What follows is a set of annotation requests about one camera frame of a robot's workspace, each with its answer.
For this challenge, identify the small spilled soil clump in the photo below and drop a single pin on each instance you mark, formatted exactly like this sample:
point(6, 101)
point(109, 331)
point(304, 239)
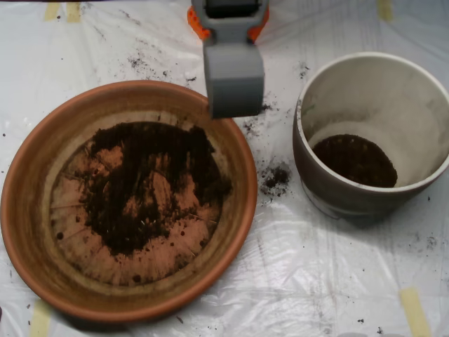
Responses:
point(279, 175)

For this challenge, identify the white ceramic plant pot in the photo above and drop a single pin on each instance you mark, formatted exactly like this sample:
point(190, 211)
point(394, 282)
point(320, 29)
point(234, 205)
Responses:
point(386, 98)

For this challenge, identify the beige masking tape strip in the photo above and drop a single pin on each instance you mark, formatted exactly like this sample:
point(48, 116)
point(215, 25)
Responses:
point(415, 312)
point(73, 12)
point(40, 319)
point(51, 11)
point(385, 10)

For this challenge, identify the dark potting soil layer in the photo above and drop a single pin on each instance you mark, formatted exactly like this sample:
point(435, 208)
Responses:
point(354, 161)

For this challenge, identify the orange and green robot base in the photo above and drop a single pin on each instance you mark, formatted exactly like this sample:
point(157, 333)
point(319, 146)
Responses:
point(196, 27)

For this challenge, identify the dark potting soil pile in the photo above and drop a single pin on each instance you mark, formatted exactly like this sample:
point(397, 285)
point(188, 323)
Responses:
point(158, 158)

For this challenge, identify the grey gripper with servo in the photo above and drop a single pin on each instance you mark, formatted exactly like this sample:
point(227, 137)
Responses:
point(234, 75)

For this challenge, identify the clear plastic cover sheet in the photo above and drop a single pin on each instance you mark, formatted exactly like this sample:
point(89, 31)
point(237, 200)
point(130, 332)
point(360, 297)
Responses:
point(298, 263)

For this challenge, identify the terracotta clay saucer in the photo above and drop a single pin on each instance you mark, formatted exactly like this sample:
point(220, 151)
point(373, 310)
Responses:
point(140, 298)

